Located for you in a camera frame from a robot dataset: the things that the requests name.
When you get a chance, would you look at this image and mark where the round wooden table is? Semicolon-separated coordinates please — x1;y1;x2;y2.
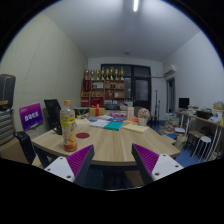
32;126;180;167

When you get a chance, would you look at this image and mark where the white open booklet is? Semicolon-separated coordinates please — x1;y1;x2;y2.
91;119;109;128

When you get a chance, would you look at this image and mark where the black monitor on table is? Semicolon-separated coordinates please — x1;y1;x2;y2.
44;99;62;135

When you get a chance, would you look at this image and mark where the teal book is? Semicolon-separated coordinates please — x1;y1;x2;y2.
105;122;123;131

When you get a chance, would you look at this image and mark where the black office chair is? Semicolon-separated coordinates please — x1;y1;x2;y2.
15;131;36;164

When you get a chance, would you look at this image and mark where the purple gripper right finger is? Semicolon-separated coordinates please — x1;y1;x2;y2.
132;144;183;185

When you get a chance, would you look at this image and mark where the white round stool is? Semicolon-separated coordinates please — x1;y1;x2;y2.
194;136;212;158

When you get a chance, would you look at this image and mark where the wooden display shelf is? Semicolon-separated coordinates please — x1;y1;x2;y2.
81;67;125;107

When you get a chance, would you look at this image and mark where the dark glass door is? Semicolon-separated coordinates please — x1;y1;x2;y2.
102;64;151;109

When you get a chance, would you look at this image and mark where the small standing card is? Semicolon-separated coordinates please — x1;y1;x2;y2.
126;107;134;119

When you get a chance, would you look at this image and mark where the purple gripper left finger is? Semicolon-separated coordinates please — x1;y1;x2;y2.
45;145;94;186

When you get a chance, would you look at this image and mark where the black suitcase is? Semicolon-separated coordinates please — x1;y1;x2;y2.
0;74;16;111

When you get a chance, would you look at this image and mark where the red round coaster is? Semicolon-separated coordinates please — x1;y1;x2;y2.
76;132;90;139

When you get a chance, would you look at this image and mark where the purple sign board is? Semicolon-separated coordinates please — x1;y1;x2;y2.
19;103;43;131

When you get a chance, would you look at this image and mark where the potted pink flower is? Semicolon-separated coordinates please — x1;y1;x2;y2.
138;108;150;126

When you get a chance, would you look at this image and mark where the orange juice plastic bottle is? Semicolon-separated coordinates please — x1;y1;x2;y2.
60;100;77;152

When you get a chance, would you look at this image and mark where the yellow paper pad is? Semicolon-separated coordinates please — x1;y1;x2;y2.
122;124;148;134

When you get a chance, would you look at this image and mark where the long wooden side desk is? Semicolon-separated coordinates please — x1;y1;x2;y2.
176;111;224;162

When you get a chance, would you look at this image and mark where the black monitor on side desk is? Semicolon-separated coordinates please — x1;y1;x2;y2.
179;98;190;109

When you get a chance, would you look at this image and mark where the ceiling light tube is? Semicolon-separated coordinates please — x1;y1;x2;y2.
133;0;139;12

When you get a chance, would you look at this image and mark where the white air conditioner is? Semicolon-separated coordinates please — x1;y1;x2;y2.
164;64;176;76

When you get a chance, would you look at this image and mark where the yellow gift box red ribbon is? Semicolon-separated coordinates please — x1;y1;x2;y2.
89;105;105;117

